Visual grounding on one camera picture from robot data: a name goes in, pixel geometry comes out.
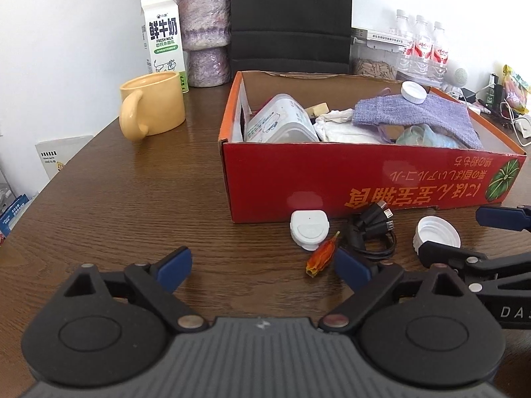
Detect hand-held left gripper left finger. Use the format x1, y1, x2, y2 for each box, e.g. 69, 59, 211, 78
63, 245, 207, 333

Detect white paper box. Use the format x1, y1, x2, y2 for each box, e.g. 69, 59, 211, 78
35, 134, 94, 181

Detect yellow ceramic mug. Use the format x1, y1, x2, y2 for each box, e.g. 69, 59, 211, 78
118, 71, 187, 142

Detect black paper bag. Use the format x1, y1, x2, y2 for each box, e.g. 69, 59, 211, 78
230, 0, 353, 76

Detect colourful snack packet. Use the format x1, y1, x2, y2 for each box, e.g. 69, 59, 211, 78
501, 65, 531, 115

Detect translucent green plastic bag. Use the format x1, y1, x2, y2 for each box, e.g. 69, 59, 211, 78
394, 123, 464, 149

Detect white red flat box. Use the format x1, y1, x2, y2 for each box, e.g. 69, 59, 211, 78
351, 27, 416, 49

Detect white threaded bottle cap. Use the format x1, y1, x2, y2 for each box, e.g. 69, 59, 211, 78
412, 215, 462, 255

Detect black multi-head usb cable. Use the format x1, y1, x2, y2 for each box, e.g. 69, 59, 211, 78
345, 200, 398, 261

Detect white round cap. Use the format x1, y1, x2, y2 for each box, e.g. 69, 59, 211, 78
400, 80, 428, 105

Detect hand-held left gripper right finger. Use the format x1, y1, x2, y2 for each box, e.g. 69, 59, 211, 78
318, 247, 470, 333

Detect clear water bottle red label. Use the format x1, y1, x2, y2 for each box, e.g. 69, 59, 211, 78
410, 14, 432, 84
389, 9, 416, 80
429, 20, 451, 82

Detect white cloth drawstring bag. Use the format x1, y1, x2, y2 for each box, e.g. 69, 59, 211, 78
314, 108, 385, 144

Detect dark green small bottle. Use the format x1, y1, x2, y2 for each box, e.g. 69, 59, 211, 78
485, 73, 501, 107

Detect red cardboard box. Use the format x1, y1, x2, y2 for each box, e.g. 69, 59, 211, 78
217, 70, 528, 223

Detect clear seed container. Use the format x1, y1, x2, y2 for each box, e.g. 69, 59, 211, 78
351, 45, 401, 80

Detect white green milk carton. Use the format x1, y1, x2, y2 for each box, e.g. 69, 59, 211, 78
140, 0, 190, 94

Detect blue packet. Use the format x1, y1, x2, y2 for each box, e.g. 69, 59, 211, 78
0, 192, 32, 237

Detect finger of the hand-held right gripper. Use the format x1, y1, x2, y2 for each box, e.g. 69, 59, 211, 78
417, 240, 531, 294
475, 205, 531, 233

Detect purple knitted pouch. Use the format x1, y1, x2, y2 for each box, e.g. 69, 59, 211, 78
352, 92, 484, 150

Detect purple textured vase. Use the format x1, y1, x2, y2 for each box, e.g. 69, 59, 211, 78
174, 0, 232, 88

